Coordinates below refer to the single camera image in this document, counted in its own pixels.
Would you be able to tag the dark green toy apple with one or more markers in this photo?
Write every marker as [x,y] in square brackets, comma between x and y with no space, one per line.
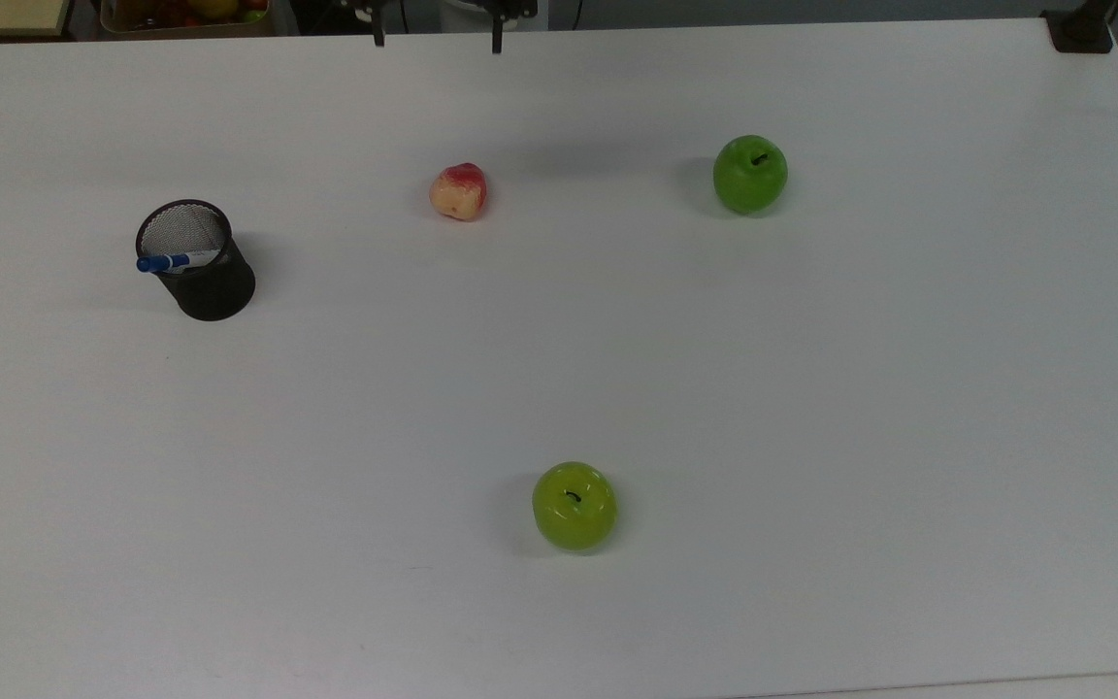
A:
[748,180]

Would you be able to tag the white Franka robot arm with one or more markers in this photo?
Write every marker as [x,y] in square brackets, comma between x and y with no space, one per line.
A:
[462,4]

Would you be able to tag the red strawberry toy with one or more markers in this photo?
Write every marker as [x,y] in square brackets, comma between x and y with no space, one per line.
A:
[462,194]

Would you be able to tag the yellow-green toy apple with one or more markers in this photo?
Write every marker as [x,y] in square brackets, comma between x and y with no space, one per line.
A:
[574,510]

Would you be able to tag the blue and white marker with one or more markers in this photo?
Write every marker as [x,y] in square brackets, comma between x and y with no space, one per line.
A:
[156,263]

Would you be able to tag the black mesh pen cup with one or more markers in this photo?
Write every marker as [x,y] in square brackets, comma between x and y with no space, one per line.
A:
[214,291]

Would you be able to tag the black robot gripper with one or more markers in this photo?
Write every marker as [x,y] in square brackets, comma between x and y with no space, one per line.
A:
[510,8]

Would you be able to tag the clear box with fruits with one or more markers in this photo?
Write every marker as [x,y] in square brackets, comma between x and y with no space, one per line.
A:
[180,15]

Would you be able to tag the black stand base clamp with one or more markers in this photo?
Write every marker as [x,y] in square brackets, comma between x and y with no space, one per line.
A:
[1078,34]

